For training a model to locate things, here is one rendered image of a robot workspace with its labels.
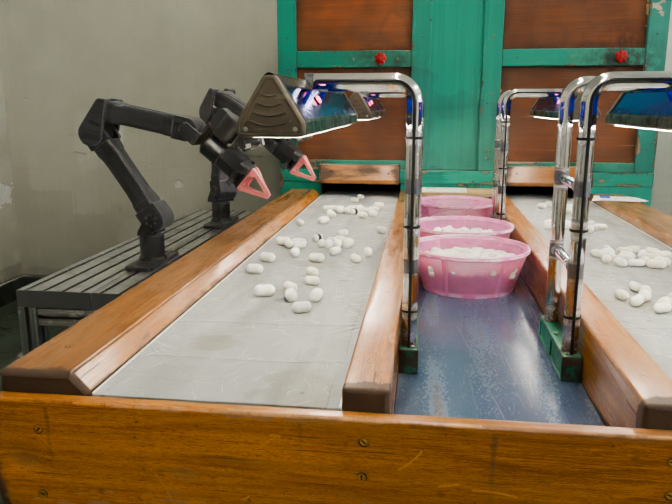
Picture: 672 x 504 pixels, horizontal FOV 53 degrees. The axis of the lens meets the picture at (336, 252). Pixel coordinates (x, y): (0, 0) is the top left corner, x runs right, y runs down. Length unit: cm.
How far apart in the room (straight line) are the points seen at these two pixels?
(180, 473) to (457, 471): 32
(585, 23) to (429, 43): 54
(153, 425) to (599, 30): 214
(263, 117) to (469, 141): 180
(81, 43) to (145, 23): 37
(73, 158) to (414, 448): 338
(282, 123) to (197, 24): 291
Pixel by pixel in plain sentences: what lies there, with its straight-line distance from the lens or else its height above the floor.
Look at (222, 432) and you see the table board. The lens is 80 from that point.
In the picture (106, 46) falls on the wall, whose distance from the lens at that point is 385.
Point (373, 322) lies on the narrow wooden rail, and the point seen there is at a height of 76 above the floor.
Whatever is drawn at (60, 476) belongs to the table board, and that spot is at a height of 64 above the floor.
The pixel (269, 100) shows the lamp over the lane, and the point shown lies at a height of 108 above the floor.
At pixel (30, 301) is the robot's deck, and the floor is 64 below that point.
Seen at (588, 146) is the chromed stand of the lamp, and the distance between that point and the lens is 100.
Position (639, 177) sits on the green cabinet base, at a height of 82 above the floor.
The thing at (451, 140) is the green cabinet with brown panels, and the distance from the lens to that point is 252.
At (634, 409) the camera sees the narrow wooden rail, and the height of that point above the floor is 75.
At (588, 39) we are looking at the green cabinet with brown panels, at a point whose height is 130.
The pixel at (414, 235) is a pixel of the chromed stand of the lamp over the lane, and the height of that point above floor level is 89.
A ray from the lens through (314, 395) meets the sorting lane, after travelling 81.
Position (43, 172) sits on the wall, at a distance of 406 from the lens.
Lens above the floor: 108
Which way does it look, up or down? 12 degrees down
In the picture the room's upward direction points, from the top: straight up
